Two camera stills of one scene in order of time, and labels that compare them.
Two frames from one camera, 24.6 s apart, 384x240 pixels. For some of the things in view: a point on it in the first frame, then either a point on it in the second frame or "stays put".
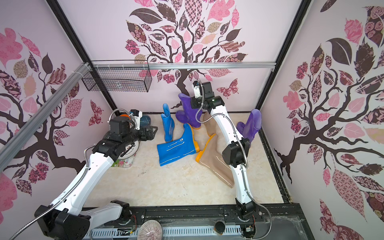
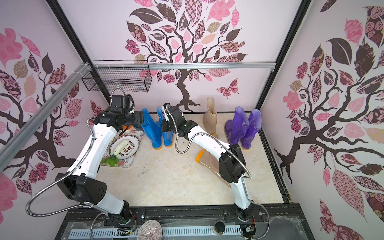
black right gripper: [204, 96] to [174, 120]
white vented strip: [131, 232] stays put
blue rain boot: [185, 146] to [152, 129]
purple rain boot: [252, 125] stays put
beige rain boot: [213, 162] stays put
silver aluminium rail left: [44, 113] stays put
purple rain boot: [188, 114] to [236, 129]
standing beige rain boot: [210, 123] stays put
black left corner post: [67, 25] stays put
